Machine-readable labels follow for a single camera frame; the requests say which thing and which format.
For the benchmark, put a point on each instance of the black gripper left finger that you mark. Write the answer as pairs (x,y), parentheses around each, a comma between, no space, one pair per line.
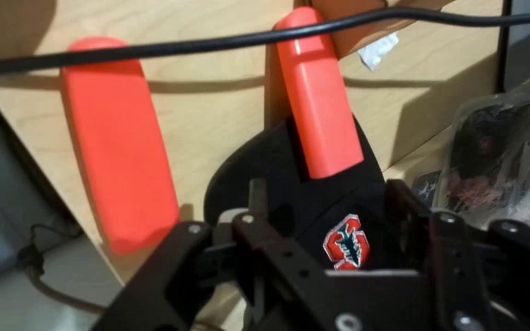
(290,276)

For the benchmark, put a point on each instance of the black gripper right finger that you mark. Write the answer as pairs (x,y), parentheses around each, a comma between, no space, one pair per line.
(461,268)

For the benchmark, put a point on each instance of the red oblong plastic object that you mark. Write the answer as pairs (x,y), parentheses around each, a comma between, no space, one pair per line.
(321,103)
(124,153)

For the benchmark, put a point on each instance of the clear plastic bag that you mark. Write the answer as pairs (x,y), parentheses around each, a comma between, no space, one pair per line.
(505,153)

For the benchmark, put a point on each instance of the white paper scrap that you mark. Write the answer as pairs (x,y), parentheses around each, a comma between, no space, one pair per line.
(378,51)

